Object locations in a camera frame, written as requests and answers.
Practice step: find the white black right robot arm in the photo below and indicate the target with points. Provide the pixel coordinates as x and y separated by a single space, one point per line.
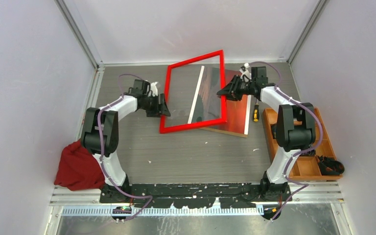
295 127

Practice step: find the red picture frame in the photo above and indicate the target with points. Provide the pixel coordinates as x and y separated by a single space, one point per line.
222 120

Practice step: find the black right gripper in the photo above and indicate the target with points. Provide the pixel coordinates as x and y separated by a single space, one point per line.
231 91

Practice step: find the black yellow screwdriver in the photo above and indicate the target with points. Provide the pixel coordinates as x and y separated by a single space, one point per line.
256 114

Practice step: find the orange compartment tray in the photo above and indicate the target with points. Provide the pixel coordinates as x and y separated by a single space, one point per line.
306 167

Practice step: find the red cloth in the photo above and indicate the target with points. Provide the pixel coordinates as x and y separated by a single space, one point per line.
78 169

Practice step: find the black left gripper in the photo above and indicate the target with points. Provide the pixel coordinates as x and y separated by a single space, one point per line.
159 110

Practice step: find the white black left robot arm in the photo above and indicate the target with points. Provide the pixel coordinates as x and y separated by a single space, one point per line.
100 132

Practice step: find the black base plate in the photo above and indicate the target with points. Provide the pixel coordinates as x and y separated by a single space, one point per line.
195 196

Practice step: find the sunset photo print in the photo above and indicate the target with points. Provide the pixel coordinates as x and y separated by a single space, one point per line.
206 105

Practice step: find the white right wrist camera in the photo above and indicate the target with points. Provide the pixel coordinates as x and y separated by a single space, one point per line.
245 72

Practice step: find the white slotted cable duct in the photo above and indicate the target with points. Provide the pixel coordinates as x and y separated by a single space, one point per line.
126 211

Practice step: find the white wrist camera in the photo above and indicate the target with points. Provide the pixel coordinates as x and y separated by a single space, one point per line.
154 88
245 72

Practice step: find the brown fibreboard backing board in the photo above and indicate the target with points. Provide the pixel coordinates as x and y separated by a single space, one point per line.
225 132

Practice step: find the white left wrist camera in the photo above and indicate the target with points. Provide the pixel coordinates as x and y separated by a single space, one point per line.
154 88

